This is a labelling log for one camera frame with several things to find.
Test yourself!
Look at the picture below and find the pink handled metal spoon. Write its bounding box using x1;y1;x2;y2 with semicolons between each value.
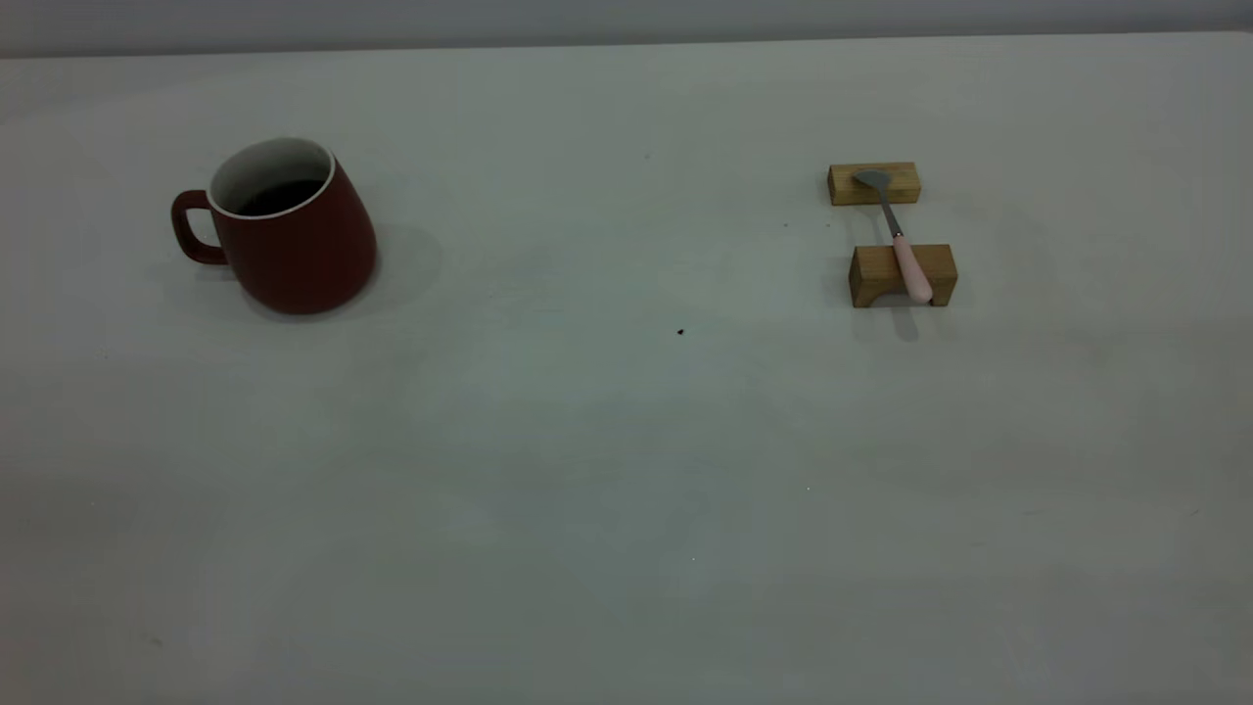
853;169;935;305

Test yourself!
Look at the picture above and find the red ceramic mug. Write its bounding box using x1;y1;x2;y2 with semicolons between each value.
171;137;379;316

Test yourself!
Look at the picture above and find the arched wooden block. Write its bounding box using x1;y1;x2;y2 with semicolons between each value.
848;243;959;309

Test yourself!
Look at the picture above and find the flat rectangular wooden block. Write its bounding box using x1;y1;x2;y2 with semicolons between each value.
828;162;922;207

